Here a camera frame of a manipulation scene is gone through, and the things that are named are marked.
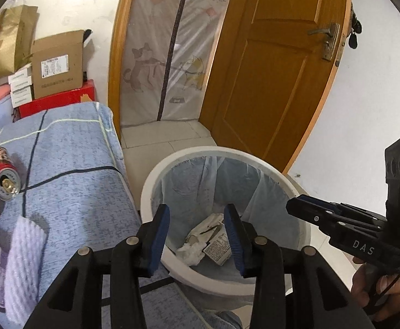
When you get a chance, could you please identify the hanging black keys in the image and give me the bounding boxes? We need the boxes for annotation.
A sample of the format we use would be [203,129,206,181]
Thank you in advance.
[348,6,362,49]

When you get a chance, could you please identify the gold paper gift bag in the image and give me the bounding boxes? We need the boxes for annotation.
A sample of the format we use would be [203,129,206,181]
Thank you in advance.
[0,4,39,78]

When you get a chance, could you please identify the white foam net sleeve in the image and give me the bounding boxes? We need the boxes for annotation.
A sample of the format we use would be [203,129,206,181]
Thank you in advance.
[4,216,47,325]

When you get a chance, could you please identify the blue plaid tablecloth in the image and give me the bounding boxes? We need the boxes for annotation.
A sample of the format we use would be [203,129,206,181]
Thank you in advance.
[0,102,240,328]

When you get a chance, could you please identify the transparent zip door curtain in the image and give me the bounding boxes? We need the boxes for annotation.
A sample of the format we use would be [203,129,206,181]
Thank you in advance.
[120,0,229,127]

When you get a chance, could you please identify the brown cardboard box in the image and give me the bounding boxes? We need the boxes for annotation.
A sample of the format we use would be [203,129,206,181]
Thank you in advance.
[31,30,84,100]

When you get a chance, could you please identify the brass door handle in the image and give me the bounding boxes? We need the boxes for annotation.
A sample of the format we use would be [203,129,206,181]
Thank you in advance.
[307,22,340,61]

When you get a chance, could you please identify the stacked white small boxes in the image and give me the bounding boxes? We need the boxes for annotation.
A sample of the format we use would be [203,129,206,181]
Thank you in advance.
[7,63,33,109]

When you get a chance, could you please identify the crumpled paper trash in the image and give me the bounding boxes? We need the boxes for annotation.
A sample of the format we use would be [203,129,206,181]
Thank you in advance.
[176,213,231,266]

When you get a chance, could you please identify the red flat gift box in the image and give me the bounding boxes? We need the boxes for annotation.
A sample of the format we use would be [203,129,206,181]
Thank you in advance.
[18,80,96,118]

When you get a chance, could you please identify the white round trash bin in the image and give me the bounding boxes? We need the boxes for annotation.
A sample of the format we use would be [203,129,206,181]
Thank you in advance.
[140,146,311,297]

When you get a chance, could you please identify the red cartoon can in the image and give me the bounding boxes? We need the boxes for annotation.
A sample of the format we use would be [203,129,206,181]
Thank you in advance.
[0,146,21,201]

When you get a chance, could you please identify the wooden door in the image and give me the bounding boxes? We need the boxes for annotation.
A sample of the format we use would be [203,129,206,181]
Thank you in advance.
[199,0,352,173]

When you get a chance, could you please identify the light blue plastic bucket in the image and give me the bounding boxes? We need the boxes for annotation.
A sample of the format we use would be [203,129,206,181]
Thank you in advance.
[0,95,14,129]

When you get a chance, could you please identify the right hand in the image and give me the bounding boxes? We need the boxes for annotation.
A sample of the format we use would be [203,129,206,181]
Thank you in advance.
[351,257,400,323]

